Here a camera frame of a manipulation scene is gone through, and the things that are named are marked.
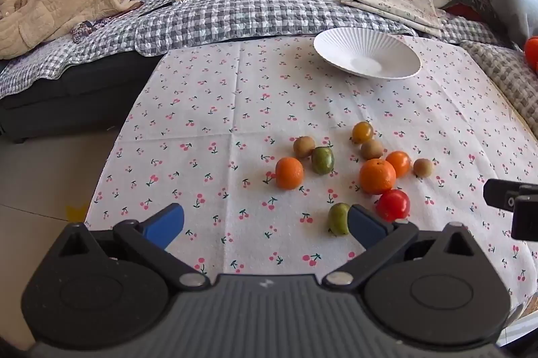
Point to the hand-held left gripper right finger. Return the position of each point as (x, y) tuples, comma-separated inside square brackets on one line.
[(365, 225)]

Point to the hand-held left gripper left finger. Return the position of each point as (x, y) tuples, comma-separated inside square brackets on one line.
[(164, 225)]

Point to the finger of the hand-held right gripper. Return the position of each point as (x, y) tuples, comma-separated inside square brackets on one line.
[(498, 192), (525, 219)]

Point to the light green tomato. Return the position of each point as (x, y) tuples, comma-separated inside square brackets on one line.
[(338, 219)]

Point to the red tomato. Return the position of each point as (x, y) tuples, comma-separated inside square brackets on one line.
[(393, 205)]

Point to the large orange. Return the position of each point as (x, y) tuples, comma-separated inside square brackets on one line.
[(377, 176)]

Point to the orange tomato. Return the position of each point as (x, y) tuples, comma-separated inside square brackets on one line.
[(400, 163)]

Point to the dark green tomato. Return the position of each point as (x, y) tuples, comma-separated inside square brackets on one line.
[(322, 160)]

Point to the small orange tangerine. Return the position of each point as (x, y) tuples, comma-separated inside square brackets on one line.
[(289, 173)]

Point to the white ribbed plate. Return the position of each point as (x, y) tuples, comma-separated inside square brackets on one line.
[(365, 46)]

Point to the yellow green tomato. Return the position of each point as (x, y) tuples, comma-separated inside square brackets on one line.
[(362, 132)]

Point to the red orange round object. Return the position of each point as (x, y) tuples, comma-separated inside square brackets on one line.
[(533, 53)]

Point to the cherry print tablecloth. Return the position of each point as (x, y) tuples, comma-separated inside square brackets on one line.
[(252, 110)]

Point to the dark patterned cloth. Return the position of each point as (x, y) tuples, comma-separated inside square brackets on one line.
[(86, 30)]

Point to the floral beige cloth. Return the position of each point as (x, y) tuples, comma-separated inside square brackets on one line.
[(395, 4)]

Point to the grey checked quilt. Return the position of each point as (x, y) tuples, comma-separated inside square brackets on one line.
[(252, 9)]

